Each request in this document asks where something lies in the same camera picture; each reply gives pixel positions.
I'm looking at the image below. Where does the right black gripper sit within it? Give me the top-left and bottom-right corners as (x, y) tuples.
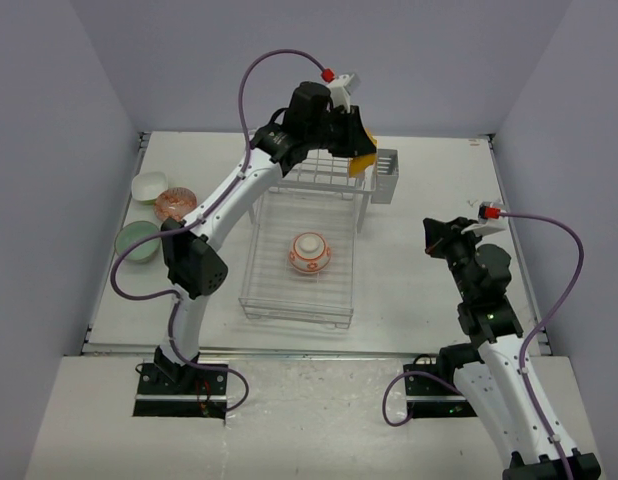
(422, 216), (485, 300)

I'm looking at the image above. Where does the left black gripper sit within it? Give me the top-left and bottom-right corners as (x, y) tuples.
(306, 105), (375, 158)

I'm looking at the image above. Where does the yellow plastic bowl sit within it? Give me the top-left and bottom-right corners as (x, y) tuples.
(347, 130), (378, 178)

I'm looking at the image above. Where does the orange white upturned bowl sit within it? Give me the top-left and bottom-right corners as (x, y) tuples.
(287, 231), (332, 274)

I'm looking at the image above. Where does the blue zigzag patterned bowl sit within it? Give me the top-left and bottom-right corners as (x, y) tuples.
(153, 187), (198, 222)

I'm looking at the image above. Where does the mint green bowl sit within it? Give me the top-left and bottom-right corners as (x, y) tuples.
(114, 220), (163, 265)

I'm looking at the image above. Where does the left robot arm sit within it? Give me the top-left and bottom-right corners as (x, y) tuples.
(153, 74), (377, 393)

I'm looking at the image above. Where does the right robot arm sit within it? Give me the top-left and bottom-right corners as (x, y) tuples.
(423, 217), (602, 479)

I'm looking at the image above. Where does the grey cutlery holder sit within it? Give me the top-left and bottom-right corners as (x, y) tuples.
(371, 149), (399, 205)

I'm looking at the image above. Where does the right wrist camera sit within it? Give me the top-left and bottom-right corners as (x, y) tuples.
(478, 202), (506, 225)

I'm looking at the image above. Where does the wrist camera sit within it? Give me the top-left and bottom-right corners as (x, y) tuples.
(478, 202), (506, 225)
(328, 72), (361, 95)

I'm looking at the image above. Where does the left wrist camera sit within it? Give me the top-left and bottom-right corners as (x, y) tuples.
(328, 72), (361, 95)

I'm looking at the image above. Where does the white wire dish rack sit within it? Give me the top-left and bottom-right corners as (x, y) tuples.
(239, 150), (377, 329)

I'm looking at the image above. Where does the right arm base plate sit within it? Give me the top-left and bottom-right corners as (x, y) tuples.
(404, 375), (476, 419)

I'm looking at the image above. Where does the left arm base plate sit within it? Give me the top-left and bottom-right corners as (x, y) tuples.
(133, 363), (227, 420)

